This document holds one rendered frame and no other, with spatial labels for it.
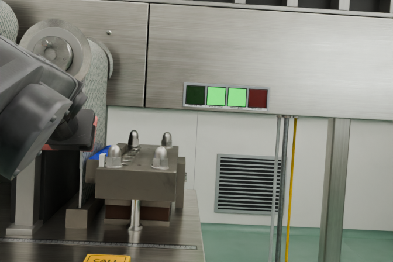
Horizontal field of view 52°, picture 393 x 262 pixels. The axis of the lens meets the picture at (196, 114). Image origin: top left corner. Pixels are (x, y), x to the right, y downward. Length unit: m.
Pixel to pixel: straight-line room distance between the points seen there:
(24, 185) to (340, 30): 0.92
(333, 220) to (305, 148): 2.24
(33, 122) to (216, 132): 3.37
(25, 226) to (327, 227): 0.98
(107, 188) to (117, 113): 2.73
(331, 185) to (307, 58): 0.46
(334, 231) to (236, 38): 0.74
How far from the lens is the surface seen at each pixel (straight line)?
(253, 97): 1.18
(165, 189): 0.83
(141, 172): 0.82
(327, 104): 1.24
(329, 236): 1.50
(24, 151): 0.17
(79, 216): 0.89
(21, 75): 0.17
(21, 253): 0.79
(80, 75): 0.86
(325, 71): 1.24
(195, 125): 3.51
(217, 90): 1.16
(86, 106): 0.89
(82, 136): 0.70
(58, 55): 0.86
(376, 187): 3.98
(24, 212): 0.89
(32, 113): 0.17
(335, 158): 1.44
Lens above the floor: 1.19
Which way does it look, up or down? 3 degrees down
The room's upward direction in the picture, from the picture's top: 3 degrees clockwise
